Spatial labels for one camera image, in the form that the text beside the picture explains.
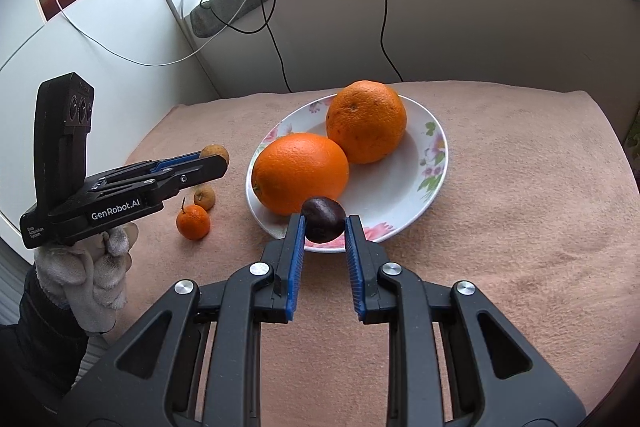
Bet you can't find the black cable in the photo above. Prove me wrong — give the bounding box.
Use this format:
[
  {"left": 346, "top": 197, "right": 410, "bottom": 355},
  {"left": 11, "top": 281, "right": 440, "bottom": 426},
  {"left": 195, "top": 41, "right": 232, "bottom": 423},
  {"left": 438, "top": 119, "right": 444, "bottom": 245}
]
[
  {"left": 200, "top": 0, "right": 292, "bottom": 92},
  {"left": 380, "top": 0, "right": 407, "bottom": 82}
]

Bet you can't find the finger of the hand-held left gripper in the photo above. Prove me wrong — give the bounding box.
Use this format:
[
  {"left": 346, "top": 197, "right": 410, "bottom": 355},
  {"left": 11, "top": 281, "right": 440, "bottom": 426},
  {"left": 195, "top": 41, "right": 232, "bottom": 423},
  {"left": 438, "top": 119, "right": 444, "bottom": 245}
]
[
  {"left": 85, "top": 155, "right": 230, "bottom": 204},
  {"left": 102, "top": 150, "right": 205, "bottom": 182}
]

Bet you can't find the large dimpled orange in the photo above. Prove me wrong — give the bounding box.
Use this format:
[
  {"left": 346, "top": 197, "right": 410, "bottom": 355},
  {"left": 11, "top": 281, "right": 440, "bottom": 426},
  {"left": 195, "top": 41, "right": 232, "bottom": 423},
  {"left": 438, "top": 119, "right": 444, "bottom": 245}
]
[{"left": 326, "top": 80, "right": 408, "bottom": 164}]

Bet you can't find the brown longan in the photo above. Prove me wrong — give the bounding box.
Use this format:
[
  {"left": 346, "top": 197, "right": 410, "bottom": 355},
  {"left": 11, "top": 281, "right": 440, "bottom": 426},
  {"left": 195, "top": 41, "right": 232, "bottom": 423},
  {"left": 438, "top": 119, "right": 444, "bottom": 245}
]
[
  {"left": 200, "top": 143, "right": 230, "bottom": 165},
  {"left": 193, "top": 187, "right": 217, "bottom": 211}
]

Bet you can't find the person's left forearm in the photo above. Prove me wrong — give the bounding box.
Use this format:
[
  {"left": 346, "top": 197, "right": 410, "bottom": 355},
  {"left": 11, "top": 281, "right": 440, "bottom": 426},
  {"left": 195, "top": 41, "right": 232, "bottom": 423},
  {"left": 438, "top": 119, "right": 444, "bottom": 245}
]
[{"left": 0, "top": 264, "right": 92, "bottom": 400}]

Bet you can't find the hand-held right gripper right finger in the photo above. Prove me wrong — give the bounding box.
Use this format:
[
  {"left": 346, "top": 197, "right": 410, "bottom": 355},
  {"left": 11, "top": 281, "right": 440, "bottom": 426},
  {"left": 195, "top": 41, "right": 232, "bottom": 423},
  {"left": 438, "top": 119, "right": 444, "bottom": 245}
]
[{"left": 345, "top": 214, "right": 587, "bottom": 427}]

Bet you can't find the person's left hand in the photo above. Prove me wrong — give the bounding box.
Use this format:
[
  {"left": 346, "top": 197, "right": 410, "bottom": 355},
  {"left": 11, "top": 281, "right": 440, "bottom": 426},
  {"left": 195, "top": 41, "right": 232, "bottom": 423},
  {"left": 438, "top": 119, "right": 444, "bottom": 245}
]
[{"left": 32, "top": 222, "right": 140, "bottom": 334}]

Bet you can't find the small mandarin with stem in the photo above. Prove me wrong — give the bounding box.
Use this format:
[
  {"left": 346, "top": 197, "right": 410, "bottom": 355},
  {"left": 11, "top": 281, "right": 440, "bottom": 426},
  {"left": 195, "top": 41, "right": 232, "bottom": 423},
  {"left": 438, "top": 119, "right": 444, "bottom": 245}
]
[{"left": 175, "top": 198, "right": 211, "bottom": 241}]

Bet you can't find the floral white plate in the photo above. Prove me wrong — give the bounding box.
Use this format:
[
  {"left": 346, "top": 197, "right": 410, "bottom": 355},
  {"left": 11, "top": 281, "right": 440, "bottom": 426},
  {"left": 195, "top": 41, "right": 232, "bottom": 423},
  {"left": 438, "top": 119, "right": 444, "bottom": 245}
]
[{"left": 245, "top": 94, "right": 448, "bottom": 254}]

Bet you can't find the white cabinet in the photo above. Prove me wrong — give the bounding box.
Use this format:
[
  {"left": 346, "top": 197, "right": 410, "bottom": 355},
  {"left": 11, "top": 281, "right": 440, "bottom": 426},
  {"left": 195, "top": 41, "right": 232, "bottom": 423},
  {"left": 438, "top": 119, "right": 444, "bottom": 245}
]
[{"left": 0, "top": 0, "right": 218, "bottom": 238}]

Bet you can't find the pink blanket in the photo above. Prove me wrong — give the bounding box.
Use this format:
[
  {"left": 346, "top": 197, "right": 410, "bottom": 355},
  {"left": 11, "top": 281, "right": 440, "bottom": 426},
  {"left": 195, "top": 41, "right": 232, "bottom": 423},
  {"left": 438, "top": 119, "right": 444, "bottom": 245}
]
[{"left": 122, "top": 79, "right": 640, "bottom": 427}]

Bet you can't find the smooth orange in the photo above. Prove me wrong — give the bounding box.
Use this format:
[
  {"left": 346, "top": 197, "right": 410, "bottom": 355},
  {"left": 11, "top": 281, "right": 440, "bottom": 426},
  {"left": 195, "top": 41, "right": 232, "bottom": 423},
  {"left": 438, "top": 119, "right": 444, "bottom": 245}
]
[{"left": 251, "top": 133, "right": 350, "bottom": 216}]

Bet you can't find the dark red plum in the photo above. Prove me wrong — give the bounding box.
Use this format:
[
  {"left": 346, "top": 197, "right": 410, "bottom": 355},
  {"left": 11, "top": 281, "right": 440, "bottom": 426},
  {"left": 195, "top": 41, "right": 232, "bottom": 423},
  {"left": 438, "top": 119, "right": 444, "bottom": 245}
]
[{"left": 301, "top": 197, "right": 347, "bottom": 244}]

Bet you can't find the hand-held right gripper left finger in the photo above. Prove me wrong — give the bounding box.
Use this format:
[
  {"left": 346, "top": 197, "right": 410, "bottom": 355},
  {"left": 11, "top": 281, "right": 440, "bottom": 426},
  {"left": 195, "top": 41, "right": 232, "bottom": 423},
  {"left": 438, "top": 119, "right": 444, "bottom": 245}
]
[{"left": 65, "top": 213, "right": 307, "bottom": 427}]

